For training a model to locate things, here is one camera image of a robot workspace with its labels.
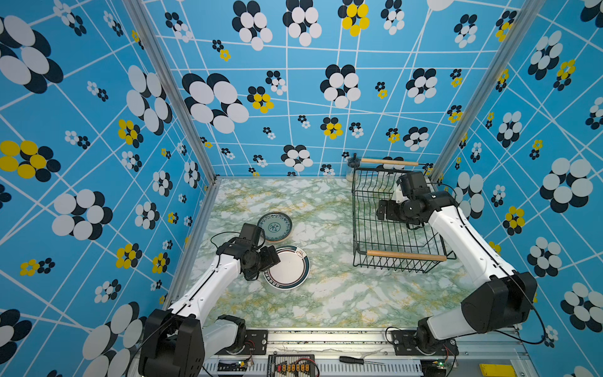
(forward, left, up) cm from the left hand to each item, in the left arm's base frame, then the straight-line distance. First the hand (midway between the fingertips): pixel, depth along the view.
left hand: (274, 261), depth 84 cm
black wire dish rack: (+9, -45, -5) cm, 46 cm away
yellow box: (-31, -68, -6) cm, 76 cm away
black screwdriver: (-29, -27, -7) cm, 41 cm away
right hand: (+13, -43, +13) cm, 46 cm away
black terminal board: (-31, -7, -5) cm, 32 cm away
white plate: (-1, -6, -7) cm, 9 cm away
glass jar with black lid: (+38, -32, +9) cm, 50 cm away
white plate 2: (+18, +1, -4) cm, 18 cm away
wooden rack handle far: (+39, -47, +13) cm, 63 cm away
